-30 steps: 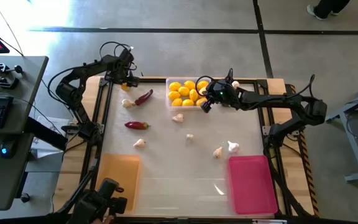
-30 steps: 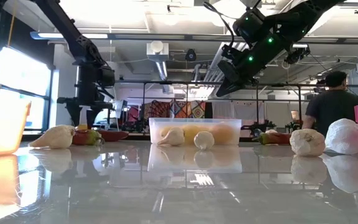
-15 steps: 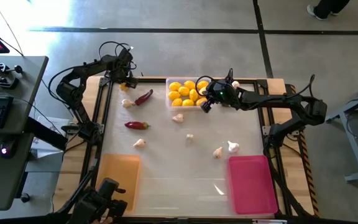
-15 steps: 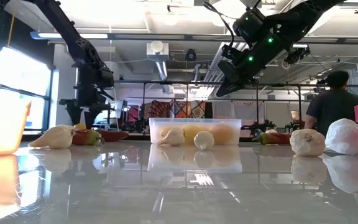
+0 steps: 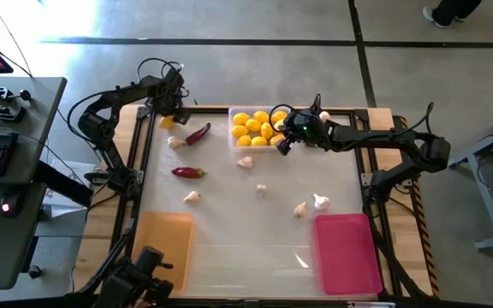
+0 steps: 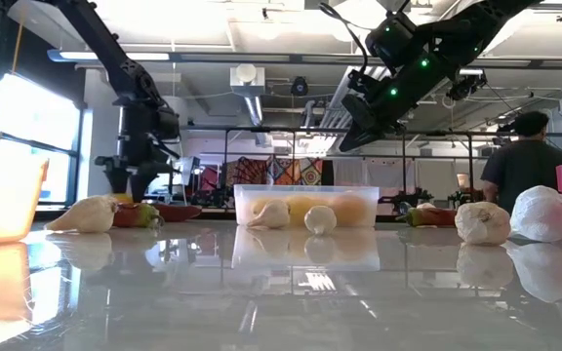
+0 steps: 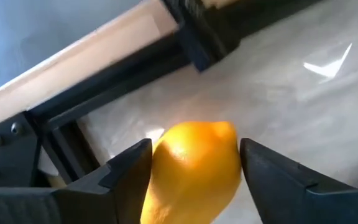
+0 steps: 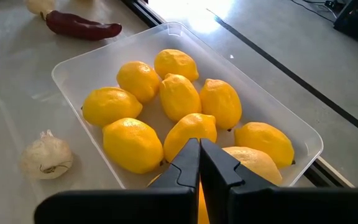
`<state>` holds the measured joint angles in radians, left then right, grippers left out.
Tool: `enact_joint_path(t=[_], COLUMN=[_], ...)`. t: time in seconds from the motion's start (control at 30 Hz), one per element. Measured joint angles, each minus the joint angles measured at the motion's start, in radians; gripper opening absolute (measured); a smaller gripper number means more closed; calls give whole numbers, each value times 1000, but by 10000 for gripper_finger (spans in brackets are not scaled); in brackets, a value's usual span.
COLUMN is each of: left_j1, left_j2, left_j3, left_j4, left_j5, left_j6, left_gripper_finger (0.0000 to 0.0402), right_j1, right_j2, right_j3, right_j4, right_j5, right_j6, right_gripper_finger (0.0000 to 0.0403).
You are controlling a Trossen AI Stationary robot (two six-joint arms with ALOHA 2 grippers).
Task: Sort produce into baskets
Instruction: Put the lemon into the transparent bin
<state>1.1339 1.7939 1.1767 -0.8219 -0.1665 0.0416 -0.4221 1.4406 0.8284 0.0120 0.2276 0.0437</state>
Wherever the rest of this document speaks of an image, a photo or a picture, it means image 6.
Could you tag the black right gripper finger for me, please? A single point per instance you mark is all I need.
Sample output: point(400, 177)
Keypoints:
point(369, 128)
point(378, 136)

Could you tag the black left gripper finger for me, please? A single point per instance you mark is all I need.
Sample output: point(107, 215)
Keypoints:
point(142, 183)
point(116, 175)

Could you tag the red and green pepper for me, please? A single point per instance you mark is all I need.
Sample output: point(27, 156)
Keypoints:
point(134, 215)
point(432, 218)

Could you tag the white garlic bulb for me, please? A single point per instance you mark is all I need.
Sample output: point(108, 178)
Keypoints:
point(88, 215)
point(426, 206)
point(481, 224)
point(539, 214)
point(320, 220)
point(273, 215)

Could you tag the orange-yellow lemon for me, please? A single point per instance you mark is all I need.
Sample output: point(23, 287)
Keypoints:
point(351, 209)

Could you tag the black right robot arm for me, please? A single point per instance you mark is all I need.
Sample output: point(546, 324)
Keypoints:
point(476, 24)

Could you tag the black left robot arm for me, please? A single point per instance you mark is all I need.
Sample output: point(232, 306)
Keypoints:
point(110, 53)

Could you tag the black track spotlight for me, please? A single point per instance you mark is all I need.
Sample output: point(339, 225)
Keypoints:
point(464, 87)

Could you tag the black background robot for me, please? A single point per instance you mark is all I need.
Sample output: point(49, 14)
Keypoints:
point(405, 200)

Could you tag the white light bar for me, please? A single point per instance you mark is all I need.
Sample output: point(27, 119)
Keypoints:
point(134, 56)

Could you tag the paper cup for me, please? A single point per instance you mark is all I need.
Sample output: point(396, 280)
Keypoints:
point(463, 181)

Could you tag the colourful patterned tapestry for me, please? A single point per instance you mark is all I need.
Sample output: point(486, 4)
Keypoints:
point(281, 170)

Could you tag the clear plastic bin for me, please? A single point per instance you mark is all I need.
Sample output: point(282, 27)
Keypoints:
point(242, 192)

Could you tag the orange plastic bin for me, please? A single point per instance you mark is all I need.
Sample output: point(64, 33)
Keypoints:
point(3, 195)

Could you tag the white ceiling box fixture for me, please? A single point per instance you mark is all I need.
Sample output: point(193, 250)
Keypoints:
point(247, 80)

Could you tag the black overhead crossbar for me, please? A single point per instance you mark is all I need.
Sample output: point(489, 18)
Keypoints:
point(261, 58)

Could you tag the person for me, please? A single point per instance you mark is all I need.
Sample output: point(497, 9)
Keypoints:
point(525, 166)

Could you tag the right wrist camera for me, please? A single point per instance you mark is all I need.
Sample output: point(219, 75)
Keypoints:
point(359, 109)

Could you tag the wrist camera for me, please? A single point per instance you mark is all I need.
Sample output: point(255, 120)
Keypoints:
point(169, 124)
point(359, 109)

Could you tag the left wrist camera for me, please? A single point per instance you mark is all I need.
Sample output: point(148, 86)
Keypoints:
point(169, 124)

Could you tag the black ceiling camera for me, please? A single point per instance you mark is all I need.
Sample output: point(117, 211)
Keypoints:
point(299, 87)

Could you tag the black background rack frame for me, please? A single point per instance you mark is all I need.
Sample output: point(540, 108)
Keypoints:
point(286, 129)

